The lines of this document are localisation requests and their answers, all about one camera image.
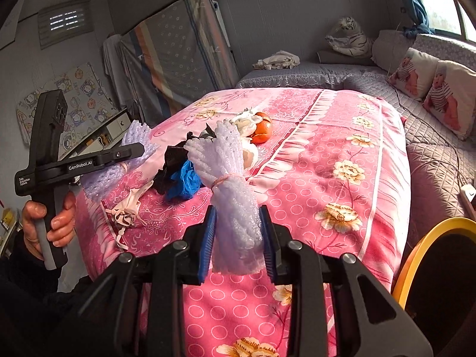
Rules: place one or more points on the black plastic bag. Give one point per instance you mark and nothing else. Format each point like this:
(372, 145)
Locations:
(173, 165)

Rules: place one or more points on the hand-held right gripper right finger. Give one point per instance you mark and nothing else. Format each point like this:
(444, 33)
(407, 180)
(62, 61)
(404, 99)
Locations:
(266, 247)

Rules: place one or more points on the black foil snack wrapper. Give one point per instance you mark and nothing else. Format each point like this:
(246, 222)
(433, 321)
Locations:
(202, 133)

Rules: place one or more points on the cartoon print wall poster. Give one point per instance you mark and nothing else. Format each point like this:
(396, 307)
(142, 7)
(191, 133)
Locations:
(85, 96)

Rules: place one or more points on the baby print pillow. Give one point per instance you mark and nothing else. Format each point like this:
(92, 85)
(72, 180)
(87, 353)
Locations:
(411, 72)
(450, 98)

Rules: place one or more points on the crumpled beige cloth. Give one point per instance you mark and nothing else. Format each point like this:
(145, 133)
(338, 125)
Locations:
(277, 60)

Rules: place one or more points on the grey quilted bedspread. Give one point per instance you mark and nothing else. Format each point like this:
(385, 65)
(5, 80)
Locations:
(431, 156)

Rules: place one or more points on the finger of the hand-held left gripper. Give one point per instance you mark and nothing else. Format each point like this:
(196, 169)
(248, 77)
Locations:
(122, 153)

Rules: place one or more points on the window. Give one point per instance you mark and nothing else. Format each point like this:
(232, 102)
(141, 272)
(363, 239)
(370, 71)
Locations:
(446, 0)

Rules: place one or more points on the long grey patterned cushion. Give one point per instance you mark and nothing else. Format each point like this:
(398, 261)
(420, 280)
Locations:
(446, 48)

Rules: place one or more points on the pink floral blanket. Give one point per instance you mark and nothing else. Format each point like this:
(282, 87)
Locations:
(316, 156)

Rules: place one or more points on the person's left forearm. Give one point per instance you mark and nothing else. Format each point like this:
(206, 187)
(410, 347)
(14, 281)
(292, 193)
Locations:
(22, 297)

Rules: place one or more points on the person's left hand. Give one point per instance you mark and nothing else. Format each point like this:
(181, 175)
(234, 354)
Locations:
(61, 227)

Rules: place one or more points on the blue curtain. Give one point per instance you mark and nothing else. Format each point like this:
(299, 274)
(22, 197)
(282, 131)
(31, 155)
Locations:
(414, 7)

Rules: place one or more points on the white tiger plush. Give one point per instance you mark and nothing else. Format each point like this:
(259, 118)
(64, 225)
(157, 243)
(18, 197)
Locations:
(349, 41)

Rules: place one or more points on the white power strip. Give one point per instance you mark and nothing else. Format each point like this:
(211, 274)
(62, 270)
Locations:
(469, 198)

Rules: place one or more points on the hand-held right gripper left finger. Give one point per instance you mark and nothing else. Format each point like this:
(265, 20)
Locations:
(208, 247)

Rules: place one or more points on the yellow-rimmed black bin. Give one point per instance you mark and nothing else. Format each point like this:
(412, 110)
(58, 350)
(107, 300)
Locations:
(420, 246)

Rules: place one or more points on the beige face mask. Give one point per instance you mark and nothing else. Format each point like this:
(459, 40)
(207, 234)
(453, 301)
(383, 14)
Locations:
(128, 208)

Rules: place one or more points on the orange fruit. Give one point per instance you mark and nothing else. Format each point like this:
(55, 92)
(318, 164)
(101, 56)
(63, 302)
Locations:
(262, 130)

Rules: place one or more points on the white foam net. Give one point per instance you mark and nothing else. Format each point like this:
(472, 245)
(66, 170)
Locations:
(100, 182)

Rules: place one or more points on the striped hanging blanket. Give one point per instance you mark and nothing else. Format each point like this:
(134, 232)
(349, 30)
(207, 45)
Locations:
(174, 55)

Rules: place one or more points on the blue plastic bag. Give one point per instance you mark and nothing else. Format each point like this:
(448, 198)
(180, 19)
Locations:
(186, 182)

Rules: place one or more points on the grey wall vent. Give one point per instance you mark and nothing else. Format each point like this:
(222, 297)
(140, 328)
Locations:
(65, 24)

